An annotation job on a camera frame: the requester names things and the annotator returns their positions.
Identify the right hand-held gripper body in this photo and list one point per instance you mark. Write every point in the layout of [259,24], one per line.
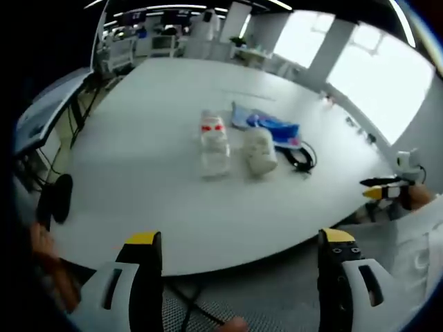
[408,162]

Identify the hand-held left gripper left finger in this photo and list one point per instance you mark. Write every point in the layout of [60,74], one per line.
[114,287]

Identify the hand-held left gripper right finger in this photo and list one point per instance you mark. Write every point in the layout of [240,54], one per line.
[360,283]

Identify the blue plastic packet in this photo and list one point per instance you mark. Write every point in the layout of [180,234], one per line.
[266,122]

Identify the clear plastic pack red label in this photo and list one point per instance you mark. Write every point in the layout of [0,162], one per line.
[214,145]

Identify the person's right hand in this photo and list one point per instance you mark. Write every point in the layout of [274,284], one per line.
[418,197]

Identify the person's left hand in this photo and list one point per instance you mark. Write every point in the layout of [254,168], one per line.
[235,325]

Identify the brown blurred object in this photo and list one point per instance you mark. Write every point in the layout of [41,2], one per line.
[55,266]

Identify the white table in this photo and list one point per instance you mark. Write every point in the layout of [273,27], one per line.
[145,173]

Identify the side desk with black legs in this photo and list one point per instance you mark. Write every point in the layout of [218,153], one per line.
[45,110]

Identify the green potted plant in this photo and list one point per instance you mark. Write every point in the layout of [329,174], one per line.
[238,41]

